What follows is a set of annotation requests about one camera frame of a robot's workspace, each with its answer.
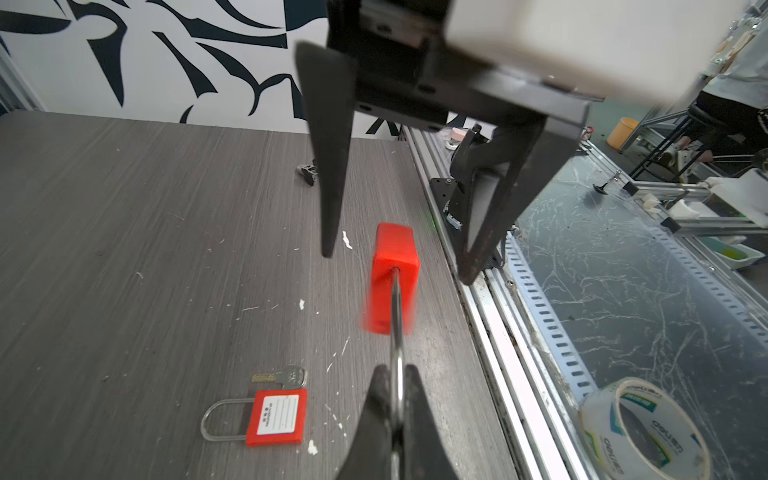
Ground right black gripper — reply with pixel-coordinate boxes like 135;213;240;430
295;1;587;285

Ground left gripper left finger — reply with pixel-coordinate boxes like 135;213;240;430
336;365;395;480

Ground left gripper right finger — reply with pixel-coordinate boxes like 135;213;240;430
399;365;458;480

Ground red padlock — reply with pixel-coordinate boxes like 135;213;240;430
362;221;422;433
199;365;308;447

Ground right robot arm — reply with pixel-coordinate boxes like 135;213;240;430
295;1;589;284

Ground pink small device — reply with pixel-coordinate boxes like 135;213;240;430
445;128;467;151

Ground small black padlock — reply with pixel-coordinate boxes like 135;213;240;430
296;163;318;186

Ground clear tape roll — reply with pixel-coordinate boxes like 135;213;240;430
579;377;713;480

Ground slotted cable duct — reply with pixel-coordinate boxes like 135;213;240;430
503;227;768;409

